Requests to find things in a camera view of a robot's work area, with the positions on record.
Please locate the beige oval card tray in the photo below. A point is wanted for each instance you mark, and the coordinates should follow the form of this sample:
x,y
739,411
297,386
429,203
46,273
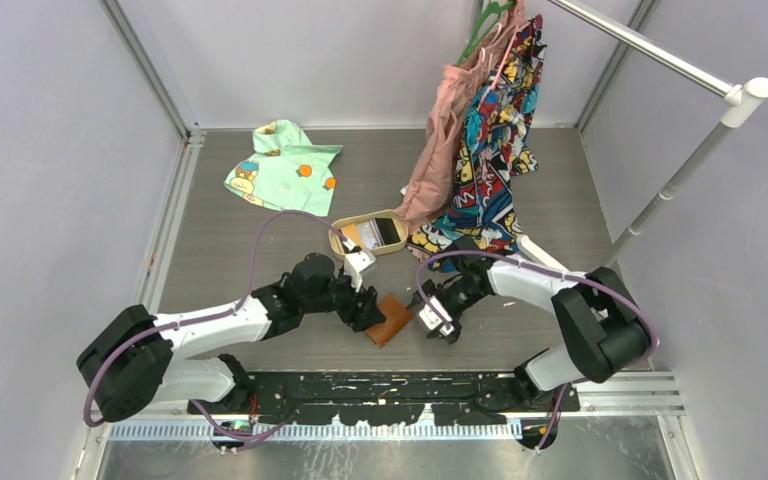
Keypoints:
x,y
382,232

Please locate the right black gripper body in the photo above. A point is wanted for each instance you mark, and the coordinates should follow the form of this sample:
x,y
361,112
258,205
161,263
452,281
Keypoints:
x,y
458,294

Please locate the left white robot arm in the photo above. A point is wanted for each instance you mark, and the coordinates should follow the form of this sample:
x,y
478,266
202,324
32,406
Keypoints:
x,y
141,358

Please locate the white metal clothes rack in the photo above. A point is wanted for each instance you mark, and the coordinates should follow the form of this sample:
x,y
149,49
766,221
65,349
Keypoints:
x,y
594,181

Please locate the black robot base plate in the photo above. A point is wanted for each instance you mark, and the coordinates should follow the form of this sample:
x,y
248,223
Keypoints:
x,y
381,398

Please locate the green cartoon child shirt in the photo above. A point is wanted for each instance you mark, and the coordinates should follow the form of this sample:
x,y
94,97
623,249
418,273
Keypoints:
x,y
287,171

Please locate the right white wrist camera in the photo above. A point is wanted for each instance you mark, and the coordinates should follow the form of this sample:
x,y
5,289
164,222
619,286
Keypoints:
x,y
433,313

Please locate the white VIP card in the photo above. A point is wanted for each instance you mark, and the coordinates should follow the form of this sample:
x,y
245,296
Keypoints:
x,y
371,234

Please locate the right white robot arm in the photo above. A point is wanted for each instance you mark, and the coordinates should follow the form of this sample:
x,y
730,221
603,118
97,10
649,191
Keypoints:
x,y
602,328

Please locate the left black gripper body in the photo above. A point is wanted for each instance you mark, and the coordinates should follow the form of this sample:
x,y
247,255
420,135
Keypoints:
x,y
340,296

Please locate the colourful comic print garment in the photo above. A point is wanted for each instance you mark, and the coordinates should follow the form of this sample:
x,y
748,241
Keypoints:
x,y
492,149

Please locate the green clothes hanger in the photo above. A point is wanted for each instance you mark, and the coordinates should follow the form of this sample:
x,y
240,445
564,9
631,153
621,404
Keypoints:
x,y
488,17

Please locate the brown leather card holder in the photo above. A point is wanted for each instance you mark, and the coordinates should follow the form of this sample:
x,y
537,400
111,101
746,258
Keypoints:
x,y
396,316

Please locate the slotted aluminium rail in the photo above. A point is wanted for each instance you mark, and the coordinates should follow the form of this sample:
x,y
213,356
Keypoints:
x,y
425,429

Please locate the pink hanging garment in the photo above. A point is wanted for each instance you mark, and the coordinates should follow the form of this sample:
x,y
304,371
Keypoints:
x,y
431,183

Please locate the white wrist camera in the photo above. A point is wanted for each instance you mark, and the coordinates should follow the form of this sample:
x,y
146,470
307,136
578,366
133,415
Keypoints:
x,y
358,263
433,313

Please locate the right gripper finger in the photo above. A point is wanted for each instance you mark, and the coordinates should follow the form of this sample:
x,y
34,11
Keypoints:
x,y
450,332
418,301

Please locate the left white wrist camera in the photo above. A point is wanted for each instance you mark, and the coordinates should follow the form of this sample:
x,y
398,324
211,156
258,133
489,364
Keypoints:
x,y
358,263

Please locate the gold credit card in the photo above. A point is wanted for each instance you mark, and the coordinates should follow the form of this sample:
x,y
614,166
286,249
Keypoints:
x,y
350,231

